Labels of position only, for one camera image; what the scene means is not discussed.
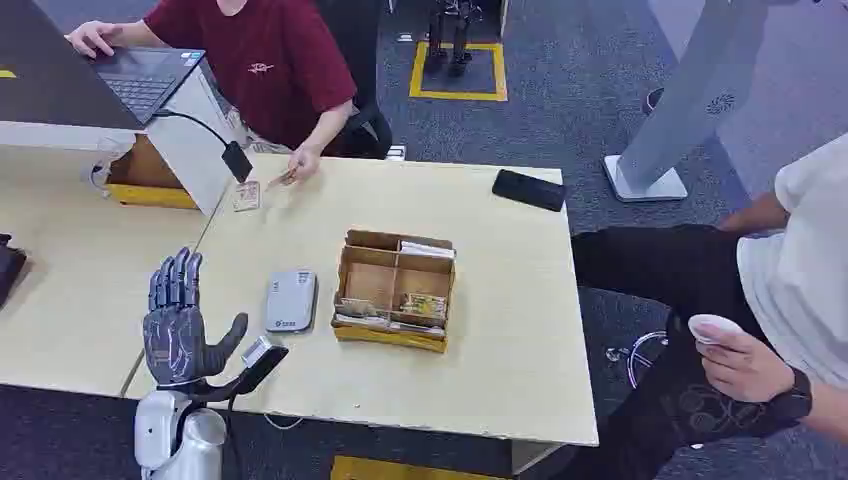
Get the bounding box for person's right hand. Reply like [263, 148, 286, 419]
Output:
[65, 20, 125, 60]

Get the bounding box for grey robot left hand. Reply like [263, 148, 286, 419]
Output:
[142, 246, 250, 389]

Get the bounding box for person's left hand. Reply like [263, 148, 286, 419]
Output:
[692, 327, 796, 405]
[286, 145, 324, 185]

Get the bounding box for white rounded device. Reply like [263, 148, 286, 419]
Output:
[686, 313, 747, 346]

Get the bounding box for black wristwatch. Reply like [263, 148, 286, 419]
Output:
[767, 366, 815, 423]

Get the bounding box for dark laptop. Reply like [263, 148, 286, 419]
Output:
[87, 46, 207, 128]

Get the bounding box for black power adapter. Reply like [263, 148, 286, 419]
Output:
[220, 140, 255, 185]

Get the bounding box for black office chair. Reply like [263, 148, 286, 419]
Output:
[315, 0, 394, 161]

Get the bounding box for person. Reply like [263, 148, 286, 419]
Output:
[65, 0, 360, 187]
[555, 132, 848, 480]

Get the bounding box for chrome chair base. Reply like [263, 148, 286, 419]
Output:
[604, 329, 671, 391]

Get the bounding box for grey card reader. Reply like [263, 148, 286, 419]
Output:
[264, 268, 319, 335]

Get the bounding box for clear plastic bag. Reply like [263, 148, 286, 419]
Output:
[87, 135, 136, 199]

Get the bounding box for wooden card box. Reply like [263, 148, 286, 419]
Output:
[330, 229, 458, 354]

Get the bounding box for yellow floor tape square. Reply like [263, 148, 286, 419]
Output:
[408, 40, 509, 103]

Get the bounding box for white card stack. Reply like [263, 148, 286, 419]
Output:
[398, 241, 457, 260]

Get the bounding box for cardboard box with yellow edge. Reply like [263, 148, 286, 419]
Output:
[105, 133, 199, 211]

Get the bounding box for row of cards in box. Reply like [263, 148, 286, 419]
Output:
[333, 297, 448, 337]

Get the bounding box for black object at desk edge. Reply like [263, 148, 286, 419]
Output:
[0, 232, 28, 310]

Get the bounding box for printed card in box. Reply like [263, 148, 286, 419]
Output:
[400, 292, 449, 323]

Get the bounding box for black robot legs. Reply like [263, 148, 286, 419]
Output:
[423, 0, 480, 78]

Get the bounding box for black smartphone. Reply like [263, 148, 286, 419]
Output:
[490, 168, 568, 214]

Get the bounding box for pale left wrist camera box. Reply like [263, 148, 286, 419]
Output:
[241, 335, 274, 370]

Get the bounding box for black power cable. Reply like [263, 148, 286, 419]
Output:
[152, 108, 231, 148]

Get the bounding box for white floor stand post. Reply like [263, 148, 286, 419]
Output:
[602, 0, 784, 204]

